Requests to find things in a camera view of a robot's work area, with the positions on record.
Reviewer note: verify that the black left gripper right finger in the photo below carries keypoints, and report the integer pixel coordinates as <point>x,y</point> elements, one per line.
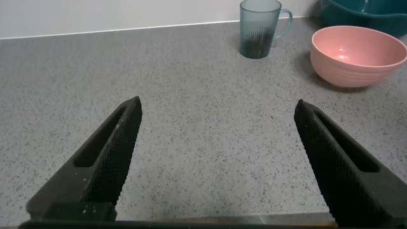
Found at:
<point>343,178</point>

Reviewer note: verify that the teal plastic basin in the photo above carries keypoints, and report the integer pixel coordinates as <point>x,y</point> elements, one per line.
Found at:
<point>349,19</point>

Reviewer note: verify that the pink plastic bowl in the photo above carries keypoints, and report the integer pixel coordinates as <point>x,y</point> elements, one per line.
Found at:
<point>353,70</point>

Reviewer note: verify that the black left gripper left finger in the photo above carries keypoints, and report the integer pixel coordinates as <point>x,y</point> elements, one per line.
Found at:
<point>105,165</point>

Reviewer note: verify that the translucent teal ribbed plastic cup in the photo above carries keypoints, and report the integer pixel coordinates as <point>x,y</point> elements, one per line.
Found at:
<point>259,16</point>

